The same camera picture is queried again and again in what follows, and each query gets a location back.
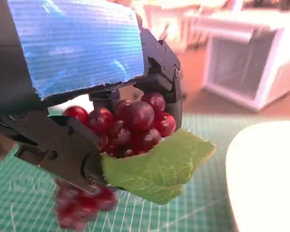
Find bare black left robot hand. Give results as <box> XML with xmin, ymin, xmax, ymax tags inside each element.
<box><xmin>0</xmin><ymin>0</ymin><xmax>185</xmax><ymax>194</ymax></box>

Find red toy grapes with leaf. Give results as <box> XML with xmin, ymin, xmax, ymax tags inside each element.
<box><xmin>54</xmin><ymin>91</ymin><xmax>217</xmax><ymax>230</ymax></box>

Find white square plate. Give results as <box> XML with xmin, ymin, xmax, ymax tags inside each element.
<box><xmin>225</xmin><ymin>120</ymin><xmax>290</xmax><ymax>232</ymax></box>

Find white mesh cabinet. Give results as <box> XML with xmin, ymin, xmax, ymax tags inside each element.
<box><xmin>202</xmin><ymin>11</ymin><xmax>290</xmax><ymax>113</ymax></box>

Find green cutting mat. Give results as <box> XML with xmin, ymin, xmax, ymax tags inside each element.
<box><xmin>0</xmin><ymin>106</ymin><xmax>259</xmax><ymax>232</ymax></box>

